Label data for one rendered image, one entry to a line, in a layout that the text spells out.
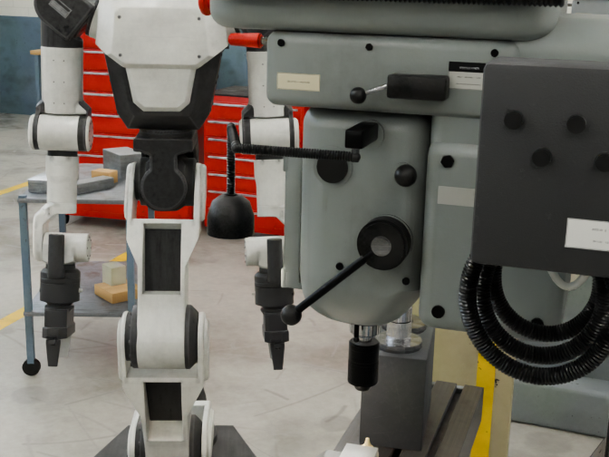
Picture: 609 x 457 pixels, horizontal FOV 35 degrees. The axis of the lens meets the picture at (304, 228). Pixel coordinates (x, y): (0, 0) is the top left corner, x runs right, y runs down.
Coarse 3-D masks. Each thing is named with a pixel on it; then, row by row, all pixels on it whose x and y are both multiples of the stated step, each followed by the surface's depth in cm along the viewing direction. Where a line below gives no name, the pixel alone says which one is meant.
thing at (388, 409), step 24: (384, 336) 185; (432, 336) 191; (384, 360) 179; (408, 360) 178; (432, 360) 198; (384, 384) 181; (408, 384) 180; (384, 408) 182; (408, 408) 181; (360, 432) 184; (384, 432) 183; (408, 432) 182
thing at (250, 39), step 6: (228, 36) 153; (234, 36) 152; (240, 36) 152; (246, 36) 151; (252, 36) 151; (258, 36) 151; (228, 42) 153; (234, 42) 152; (240, 42) 152; (246, 42) 151; (252, 42) 151; (258, 42) 151; (264, 42) 151
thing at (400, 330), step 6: (402, 318) 181; (408, 318) 181; (390, 324) 182; (396, 324) 181; (402, 324) 181; (408, 324) 182; (390, 330) 182; (396, 330) 181; (402, 330) 181; (408, 330) 182; (390, 336) 182; (396, 336) 182; (402, 336) 182; (408, 336) 182; (396, 342) 182; (402, 342) 182
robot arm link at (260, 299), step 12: (264, 288) 215; (276, 288) 214; (288, 288) 216; (264, 300) 215; (276, 300) 215; (288, 300) 216; (264, 312) 217; (276, 312) 216; (264, 324) 219; (276, 324) 215; (264, 336) 217; (276, 336) 214; (288, 336) 215
